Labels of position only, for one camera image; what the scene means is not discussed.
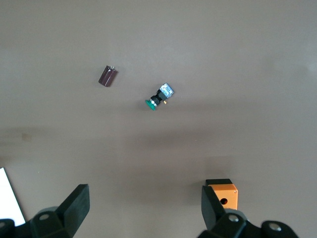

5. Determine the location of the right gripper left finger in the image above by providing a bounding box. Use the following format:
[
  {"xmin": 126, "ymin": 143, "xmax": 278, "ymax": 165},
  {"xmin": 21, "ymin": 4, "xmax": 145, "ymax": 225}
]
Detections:
[{"xmin": 54, "ymin": 183, "xmax": 91, "ymax": 238}]

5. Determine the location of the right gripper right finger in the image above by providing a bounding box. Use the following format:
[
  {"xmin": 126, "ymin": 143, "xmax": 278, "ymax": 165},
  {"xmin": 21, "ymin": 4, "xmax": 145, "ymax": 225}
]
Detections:
[{"xmin": 201, "ymin": 184, "xmax": 248, "ymax": 238}]

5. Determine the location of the white drawer cabinet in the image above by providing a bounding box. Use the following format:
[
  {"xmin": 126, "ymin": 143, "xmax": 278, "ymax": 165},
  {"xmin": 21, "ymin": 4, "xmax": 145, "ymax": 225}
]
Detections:
[{"xmin": 0, "ymin": 167, "xmax": 26, "ymax": 227}]

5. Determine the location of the green push button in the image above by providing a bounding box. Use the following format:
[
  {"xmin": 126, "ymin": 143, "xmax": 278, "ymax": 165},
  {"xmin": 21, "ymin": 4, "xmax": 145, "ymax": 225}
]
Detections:
[{"xmin": 145, "ymin": 82, "xmax": 175, "ymax": 112}]

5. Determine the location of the orange box with hole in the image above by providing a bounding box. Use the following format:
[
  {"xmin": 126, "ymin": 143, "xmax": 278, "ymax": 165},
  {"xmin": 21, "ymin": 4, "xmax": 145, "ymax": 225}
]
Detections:
[{"xmin": 205, "ymin": 178, "xmax": 239, "ymax": 211}]

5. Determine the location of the dark purple capacitor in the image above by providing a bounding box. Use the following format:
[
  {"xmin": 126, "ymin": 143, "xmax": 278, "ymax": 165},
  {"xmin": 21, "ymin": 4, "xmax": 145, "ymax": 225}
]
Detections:
[{"xmin": 98, "ymin": 64, "xmax": 118, "ymax": 88}]

